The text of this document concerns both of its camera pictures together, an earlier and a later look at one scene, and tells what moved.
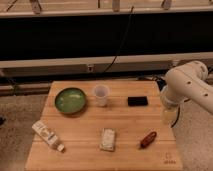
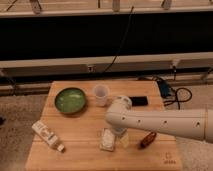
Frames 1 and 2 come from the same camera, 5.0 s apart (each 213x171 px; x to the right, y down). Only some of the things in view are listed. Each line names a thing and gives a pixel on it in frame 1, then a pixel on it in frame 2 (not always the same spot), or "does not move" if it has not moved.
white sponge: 107,141 does not move
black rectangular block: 137,101 does not move
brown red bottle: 148,140 does not move
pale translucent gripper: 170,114 -> 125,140
